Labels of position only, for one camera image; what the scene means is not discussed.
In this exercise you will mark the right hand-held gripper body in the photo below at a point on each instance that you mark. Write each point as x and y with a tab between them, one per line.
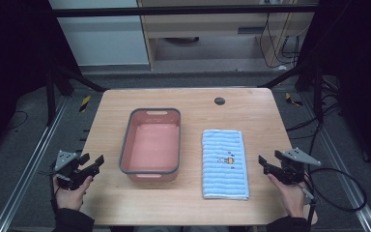
294	170

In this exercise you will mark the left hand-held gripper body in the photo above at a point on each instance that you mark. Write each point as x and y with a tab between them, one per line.
65	161

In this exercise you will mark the person's right hand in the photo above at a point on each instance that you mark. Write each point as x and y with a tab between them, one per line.
293	198

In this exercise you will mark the person's left hand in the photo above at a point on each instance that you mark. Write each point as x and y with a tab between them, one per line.
69	198

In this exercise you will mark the blue striped towel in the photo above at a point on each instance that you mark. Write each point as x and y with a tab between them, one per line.
225	177

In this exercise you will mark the yellow black tape strip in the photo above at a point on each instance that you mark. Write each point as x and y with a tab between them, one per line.
84	103
292	100

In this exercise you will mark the pink basin with grey rim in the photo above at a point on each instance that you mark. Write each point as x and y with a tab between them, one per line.
154	146

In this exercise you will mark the black metal stand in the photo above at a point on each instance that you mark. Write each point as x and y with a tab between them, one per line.
317	93
50	96

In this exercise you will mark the round black table grommet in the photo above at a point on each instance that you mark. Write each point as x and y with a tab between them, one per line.
219	101

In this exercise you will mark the white cabinet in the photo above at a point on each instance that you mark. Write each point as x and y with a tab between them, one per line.
103	35

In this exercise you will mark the light wooden shelf unit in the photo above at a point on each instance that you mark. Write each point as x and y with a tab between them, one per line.
212	22

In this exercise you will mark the aluminium floor rail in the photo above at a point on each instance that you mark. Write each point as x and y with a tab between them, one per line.
344	180
29	167

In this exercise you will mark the black horizontal frame bar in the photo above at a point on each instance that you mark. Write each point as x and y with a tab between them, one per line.
174	10

